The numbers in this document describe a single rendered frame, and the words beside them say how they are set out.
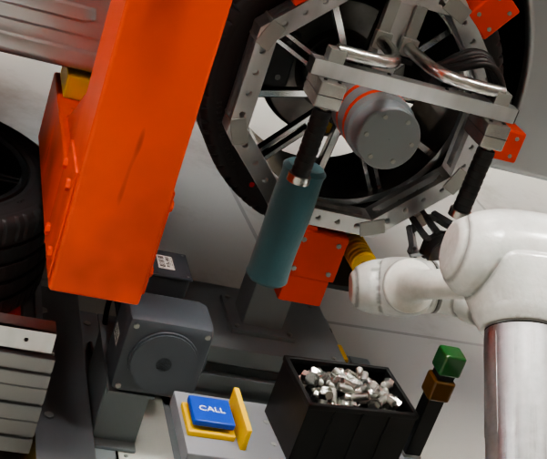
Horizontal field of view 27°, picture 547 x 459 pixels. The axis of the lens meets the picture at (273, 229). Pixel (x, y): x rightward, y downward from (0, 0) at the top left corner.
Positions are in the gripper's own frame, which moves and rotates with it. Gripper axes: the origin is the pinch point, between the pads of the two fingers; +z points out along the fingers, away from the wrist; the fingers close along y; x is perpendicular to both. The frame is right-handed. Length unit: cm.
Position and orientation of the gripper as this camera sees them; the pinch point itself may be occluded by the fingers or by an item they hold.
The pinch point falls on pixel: (416, 214)
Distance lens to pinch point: 252.2
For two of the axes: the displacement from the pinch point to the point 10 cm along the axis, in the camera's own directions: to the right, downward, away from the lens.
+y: 8.7, -4.8, -0.5
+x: -4.4, -7.5, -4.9
